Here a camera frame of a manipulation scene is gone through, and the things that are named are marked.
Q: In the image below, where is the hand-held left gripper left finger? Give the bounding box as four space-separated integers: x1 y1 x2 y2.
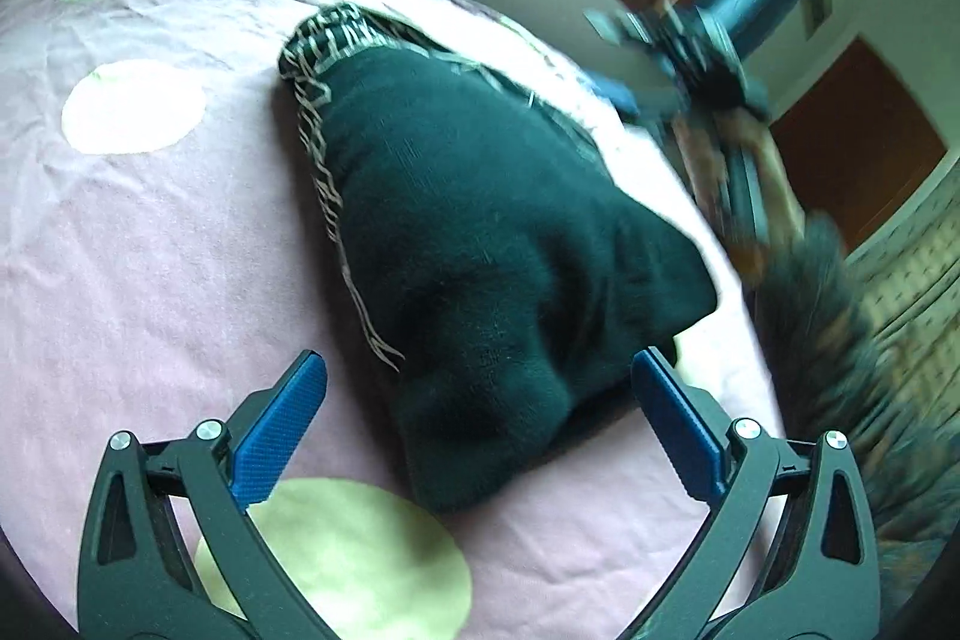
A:
77 349 338 640

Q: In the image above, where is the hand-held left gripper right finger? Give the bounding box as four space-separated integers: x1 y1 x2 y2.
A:
630 346 880 640

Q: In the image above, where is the person's right hand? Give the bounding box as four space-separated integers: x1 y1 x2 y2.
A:
675 111 805 271

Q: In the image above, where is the dark green printed sweatshirt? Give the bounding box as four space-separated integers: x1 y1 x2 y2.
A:
277 2 721 513

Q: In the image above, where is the person's right forearm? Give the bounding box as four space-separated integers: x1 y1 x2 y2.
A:
754 212 960 543

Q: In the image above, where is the brown wooden door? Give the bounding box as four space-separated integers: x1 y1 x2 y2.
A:
769 32 947 251

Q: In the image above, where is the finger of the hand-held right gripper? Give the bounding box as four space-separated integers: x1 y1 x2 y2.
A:
583 12 670 61
580 72 681 125

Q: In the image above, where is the pink dotted bedsheet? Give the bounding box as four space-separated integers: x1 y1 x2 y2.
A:
0 0 788 640

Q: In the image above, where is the beige patterned cloth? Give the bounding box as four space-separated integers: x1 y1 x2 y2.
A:
847 160 960 386

